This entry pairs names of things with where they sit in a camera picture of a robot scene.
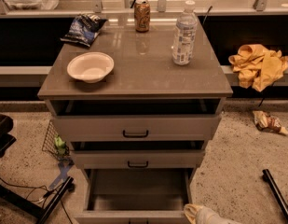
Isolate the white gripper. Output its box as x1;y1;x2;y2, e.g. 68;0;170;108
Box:
184;203;241;224

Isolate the grey bottom drawer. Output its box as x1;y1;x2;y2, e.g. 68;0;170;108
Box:
75;169;191;224

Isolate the grey drawer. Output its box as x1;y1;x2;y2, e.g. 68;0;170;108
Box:
71;150;205;169
75;169;191;224
52;115;221;142

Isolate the grey middle drawer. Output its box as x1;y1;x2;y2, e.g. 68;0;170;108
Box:
71;150;205;169

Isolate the grey top drawer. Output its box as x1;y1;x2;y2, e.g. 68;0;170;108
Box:
52;115;221;142

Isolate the grey drawer cabinet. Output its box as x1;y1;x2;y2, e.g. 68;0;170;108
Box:
37;12;234;189

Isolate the black bar right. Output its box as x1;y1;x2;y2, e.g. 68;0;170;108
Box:
263;169;288;223

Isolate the brown snack wrapper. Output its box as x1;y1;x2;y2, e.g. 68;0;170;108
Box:
253;111;288;135

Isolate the green object in basket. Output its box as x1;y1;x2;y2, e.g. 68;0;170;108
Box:
54;135;66;155

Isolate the yellow cloth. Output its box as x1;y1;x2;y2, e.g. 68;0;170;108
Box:
228;44;288;92

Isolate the clear plastic water bottle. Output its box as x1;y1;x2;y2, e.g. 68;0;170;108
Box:
172;0;198;65

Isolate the white paper bowl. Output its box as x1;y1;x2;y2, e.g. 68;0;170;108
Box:
67;52;114;83

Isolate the black stand leg left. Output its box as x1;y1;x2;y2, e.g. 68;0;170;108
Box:
0;176;74;224

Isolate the black chair base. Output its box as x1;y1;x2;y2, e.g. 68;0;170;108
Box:
0;114;16;158

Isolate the orange soda can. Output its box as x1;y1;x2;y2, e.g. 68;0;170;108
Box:
134;0;150;33

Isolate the blue chip bag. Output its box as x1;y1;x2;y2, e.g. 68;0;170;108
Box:
61;13;107;48

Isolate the wire mesh basket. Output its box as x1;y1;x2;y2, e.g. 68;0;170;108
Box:
42;121;69;161

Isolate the black floor cable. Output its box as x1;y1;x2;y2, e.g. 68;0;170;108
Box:
0;171;74;224

